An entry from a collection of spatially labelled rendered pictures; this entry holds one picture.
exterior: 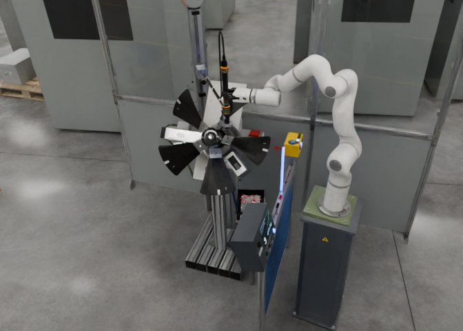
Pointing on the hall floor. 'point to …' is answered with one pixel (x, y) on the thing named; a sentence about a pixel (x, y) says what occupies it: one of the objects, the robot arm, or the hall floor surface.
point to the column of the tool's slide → (196, 75)
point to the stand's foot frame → (220, 264)
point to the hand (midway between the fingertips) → (225, 92)
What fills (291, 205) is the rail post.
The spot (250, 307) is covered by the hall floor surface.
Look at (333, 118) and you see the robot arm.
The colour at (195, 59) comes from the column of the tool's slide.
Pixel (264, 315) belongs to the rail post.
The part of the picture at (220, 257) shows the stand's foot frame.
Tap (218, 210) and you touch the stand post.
